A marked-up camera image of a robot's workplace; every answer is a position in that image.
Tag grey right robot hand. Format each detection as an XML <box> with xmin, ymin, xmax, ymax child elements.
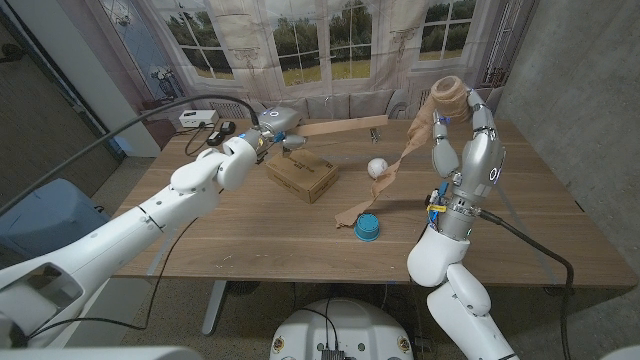
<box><xmin>430</xmin><ymin>87</ymin><xmax>507</xmax><ymax>201</ymax></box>

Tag black power strip cords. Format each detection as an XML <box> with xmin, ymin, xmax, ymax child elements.
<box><xmin>184</xmin><ymin>124</ymin><xmax>211</xmax><ymax>157</ymax></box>

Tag printed window scene backdrop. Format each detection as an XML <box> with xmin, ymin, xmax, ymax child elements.
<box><xmin>97</xmin><ymin>0</ymin><xmax>539</xmax><ymax>120</ymax></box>

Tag small blue-lidded container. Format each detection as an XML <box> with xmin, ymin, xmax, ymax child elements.
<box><xmin>354</xmin><ymin>213</ymin><xmax>381</xmax><ymax>243</ymax></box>

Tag brown cardboard box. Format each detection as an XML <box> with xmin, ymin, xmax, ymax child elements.
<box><xmin>264</xmin><ymin>148</ymin><xmax>340</xmax><ymax>205</ymax></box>

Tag white robot body edge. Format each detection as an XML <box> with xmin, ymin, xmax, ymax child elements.
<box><xmin>0</xmin><ymin>346</ymin><xmax>204</xmax><ymax>360</ymax></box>

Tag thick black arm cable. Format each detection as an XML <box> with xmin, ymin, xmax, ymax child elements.
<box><xmin>477</xmin><ymin>208</ymin><xmax>575</xmax><ymax>360</ymax></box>
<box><xmin>0</xmin><ymin>93</ymin><xmax>261</xmax><ymax>216</ymax></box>

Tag tan elastic arm wrap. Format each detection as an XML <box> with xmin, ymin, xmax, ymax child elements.
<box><xmin>334</xmin><ymin>75</ymin><xmax>471</xmax><ymax>229</ymax></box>

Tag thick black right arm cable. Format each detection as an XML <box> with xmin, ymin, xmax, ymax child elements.
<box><xmin>477</xmin><ymin>208</ymin><xmax>575</xmax><ymax>360</ymax></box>

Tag white power strip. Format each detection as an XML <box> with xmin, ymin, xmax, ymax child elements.
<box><xmin>178</xmin><ymin>109</ymin><xmax>220</xmax><ymax>129</ymax></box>

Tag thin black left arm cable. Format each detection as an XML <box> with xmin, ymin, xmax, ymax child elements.
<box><xmin>27</xmin><ymin>217</ymin><xmax>199</xmax><ymax>341</ymax></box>

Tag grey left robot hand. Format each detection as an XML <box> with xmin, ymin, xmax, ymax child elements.
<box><xmin>257</xmin><ymin>105</ymin><xmax>309</xmax><ymax>150</ymax></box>

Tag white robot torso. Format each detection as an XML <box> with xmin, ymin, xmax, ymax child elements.
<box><xmin>268</xmin><ymin>298</ymin><xmax>415</xmax><ymax>360</ymax></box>

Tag white baseball red stitching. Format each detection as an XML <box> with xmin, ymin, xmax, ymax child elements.
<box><xmin>367</xmin><ymin>157</ymin><xmax>390</xmax><ymax>181</ymax></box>

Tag grey metal table leg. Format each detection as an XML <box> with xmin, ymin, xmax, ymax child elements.
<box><xmin>201</xmin><ymin>279</ymin><xmax>229</xmax><ymax>336</ymax></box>

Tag wooden strip with metal brackets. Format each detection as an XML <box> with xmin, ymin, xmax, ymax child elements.
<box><xmin>289</xmin><ymin>114</ymin><xmax>390</xmax><ymax>144</ymax></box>

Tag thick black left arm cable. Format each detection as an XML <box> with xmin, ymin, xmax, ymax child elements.
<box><xmin>0</xmin><ymin>93</ymin><xmax>261</xmax><ymax>216</ymax></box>

